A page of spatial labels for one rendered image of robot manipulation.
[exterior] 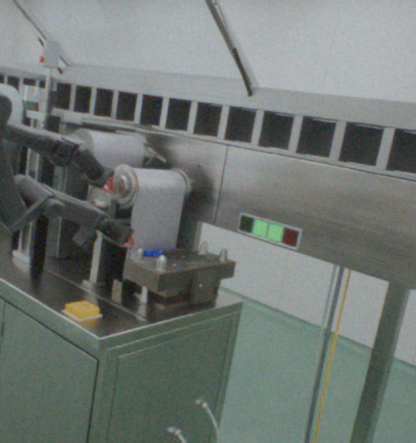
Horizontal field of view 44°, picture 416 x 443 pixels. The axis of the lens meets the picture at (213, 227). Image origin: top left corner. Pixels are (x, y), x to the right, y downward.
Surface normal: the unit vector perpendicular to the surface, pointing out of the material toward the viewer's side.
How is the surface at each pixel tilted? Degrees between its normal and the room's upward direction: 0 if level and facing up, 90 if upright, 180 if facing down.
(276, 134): 90
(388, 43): 90
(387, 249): 90
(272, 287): 90
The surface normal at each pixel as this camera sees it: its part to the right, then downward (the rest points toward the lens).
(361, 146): -0.62, 0.04
